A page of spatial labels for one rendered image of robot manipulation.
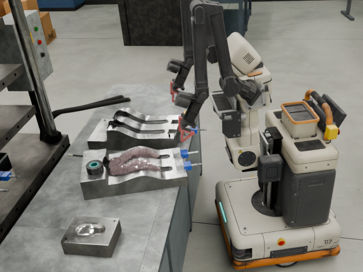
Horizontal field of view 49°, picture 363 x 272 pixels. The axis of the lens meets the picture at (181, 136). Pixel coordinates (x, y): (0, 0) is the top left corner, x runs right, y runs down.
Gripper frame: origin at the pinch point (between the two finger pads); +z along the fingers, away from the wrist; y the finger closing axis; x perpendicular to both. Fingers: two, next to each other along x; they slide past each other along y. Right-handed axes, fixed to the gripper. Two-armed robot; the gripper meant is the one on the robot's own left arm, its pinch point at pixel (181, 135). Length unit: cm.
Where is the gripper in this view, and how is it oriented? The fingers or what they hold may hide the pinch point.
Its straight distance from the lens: 195.6
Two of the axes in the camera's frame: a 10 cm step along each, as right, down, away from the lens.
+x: 9.2, 2.7, 2.9
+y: 1.2, 5.2, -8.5
